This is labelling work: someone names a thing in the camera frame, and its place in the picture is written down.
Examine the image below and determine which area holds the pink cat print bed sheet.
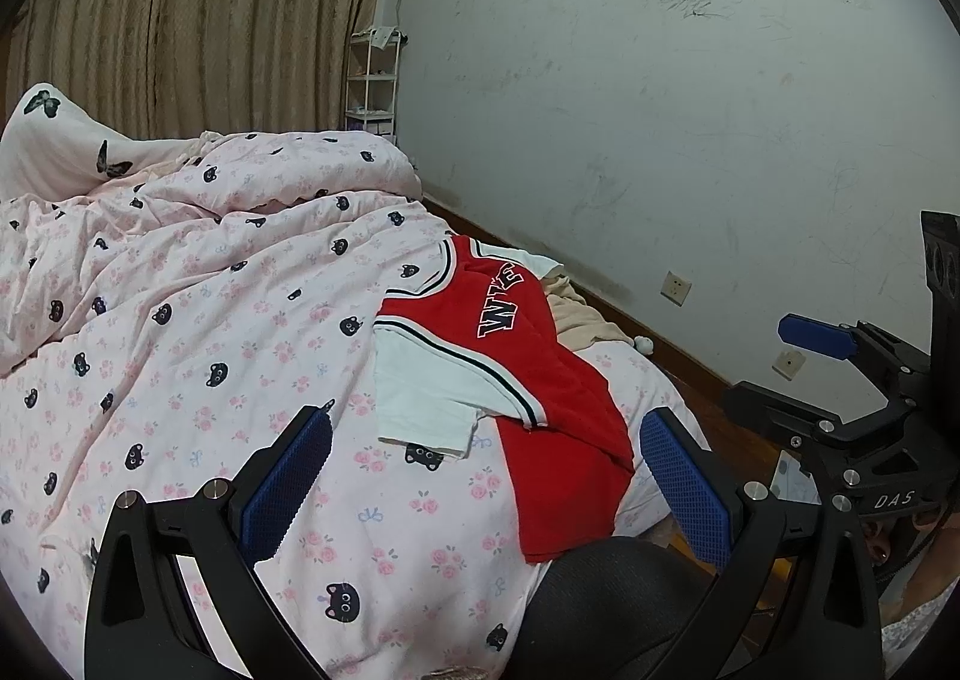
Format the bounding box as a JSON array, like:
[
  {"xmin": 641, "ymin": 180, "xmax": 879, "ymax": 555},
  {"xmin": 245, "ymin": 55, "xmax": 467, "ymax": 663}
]
[{"xmin": 0, "ymin": 215, "xmax": 713, "ymax": 680}]

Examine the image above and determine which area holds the white butterfly print pillow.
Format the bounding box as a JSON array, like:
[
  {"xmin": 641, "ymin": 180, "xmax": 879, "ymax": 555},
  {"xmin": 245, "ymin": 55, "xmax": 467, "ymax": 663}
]
[{"xmin": 0, "ymin": 83, "xmax": 196, "ymax": 201}]

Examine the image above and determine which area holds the beige patterned curtain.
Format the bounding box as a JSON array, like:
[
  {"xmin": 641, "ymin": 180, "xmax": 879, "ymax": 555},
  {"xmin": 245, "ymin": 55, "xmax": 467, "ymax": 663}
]
[{"xmin": 0, "ymin": 0, "xmax": 398, "ymax": 148}]

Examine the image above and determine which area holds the pink cat print quilt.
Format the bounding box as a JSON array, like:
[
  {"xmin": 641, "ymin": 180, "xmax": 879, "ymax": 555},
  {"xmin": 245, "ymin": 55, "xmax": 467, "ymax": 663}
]
[{"xmin": 0, "ymin": 128, "xmax": 458, "ymax": 381}]

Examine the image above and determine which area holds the person's foot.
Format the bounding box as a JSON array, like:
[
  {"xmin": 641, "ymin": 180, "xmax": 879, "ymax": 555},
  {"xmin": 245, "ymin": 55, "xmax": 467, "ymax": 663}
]
[{"xmin": 862, "ymin": 515, "xmax": 938, "ymax": 576}]

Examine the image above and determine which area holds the red and white jersey shirt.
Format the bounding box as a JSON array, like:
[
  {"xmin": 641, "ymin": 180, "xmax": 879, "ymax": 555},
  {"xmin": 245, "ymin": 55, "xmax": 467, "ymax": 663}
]
[{"xmin": 373, "ymin": 235, "xmax": 638, "ymax": 566}]

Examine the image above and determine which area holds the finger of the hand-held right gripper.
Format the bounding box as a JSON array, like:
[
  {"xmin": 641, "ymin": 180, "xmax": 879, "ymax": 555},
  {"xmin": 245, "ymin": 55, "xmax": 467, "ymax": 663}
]
[
  {"xmin": 778, "ymin": 312, "xmax": 935, "ymax": 418},
  {"xmin": 722, "ymin": 378, "xmax": 845, "ymax": 452}
]

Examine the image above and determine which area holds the person's light printed clothing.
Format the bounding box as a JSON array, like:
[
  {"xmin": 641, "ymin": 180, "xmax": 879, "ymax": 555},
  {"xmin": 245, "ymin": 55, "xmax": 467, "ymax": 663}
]
[{"xmin": 892, "ymin": 575, "xmax": 960, "ymax": 680}]

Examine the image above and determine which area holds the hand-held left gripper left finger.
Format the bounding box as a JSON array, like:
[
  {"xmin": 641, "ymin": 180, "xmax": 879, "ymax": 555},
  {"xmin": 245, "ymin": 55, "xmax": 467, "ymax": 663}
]
[{"xmin": 84, "ymin": 404, "xmax": 335, "ymax": 680}]

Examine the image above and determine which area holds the beige cloth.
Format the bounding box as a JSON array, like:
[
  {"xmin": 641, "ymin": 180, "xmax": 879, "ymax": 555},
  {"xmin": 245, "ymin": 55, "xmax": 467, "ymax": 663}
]
[{"xmin": 541, "ymin": 272, "xmax": 623, "ymax": 355}]

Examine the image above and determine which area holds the white shelf rack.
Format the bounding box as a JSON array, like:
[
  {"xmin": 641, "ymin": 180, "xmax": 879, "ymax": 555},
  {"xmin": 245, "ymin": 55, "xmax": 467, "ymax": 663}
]
[{"xmin": 343, "ymin": 26, "xmax": 410, "ymax": 148}]

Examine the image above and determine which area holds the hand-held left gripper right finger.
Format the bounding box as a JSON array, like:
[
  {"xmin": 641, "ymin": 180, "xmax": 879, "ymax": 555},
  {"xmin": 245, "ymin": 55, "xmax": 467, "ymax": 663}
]
[{"xmin": 639, "ymin": 407, "xmax": 886, "ymax": 680}]

